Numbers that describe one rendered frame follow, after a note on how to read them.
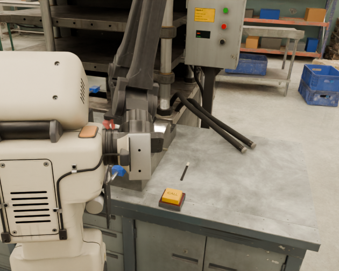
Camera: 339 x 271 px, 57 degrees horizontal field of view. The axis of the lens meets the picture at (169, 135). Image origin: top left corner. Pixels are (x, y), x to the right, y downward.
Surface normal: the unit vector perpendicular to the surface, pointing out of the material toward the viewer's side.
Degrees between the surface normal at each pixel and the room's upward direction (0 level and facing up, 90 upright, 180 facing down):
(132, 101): 40
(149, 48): 86
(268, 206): 0
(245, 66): 93
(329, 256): 0
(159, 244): 90
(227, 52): 90
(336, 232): 0
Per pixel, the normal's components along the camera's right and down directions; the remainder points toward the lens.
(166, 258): -0.28, 0.43
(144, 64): 0.28, 0.39
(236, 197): 0.03, -0.89
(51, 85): 0.09, -0.26
